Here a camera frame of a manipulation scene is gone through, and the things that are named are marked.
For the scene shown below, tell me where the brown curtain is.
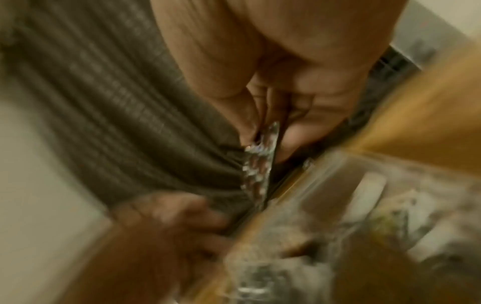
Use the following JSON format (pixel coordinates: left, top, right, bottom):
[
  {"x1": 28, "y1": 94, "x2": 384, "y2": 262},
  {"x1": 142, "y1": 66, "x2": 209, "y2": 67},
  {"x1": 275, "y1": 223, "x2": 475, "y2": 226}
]
[{"x1": 0, "y1": 0, "x2": 265, "y2": 236}]

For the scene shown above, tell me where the person's left hand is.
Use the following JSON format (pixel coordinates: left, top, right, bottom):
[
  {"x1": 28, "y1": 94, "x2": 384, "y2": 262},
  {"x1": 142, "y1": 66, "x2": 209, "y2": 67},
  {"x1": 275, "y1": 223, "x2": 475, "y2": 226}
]
[{"x1": 65, "y1": 191, "x2": 234, "y2": 304}]

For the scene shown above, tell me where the clear plastic medicine box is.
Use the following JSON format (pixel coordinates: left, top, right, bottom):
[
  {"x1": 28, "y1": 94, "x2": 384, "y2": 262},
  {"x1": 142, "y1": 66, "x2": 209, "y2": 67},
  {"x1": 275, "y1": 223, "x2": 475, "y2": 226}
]
[{"x1": 223, "y1": 148, "x2": 481, "y2": 304}]

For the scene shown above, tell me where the silver blister pack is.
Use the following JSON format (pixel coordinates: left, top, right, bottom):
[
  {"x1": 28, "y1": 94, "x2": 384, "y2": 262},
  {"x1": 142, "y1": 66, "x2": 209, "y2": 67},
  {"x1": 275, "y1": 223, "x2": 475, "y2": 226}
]
[{"x1": 239, "y1": 120, "x2": 282, "y2": 209}]

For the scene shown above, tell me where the person's right hand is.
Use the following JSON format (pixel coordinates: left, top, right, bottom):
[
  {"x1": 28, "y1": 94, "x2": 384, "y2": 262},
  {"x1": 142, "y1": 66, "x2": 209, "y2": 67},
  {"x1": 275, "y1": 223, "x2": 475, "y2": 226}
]
[{"x1": 150, "y1": 0, "x2": 409, "y2": 164}]

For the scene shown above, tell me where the pile of medicine strips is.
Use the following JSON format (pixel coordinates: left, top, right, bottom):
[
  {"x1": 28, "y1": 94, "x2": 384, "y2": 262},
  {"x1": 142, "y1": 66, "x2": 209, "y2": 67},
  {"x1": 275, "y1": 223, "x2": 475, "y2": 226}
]
[{"x1": 239, "y1": 172, "x2": 481, "y2": 298}]

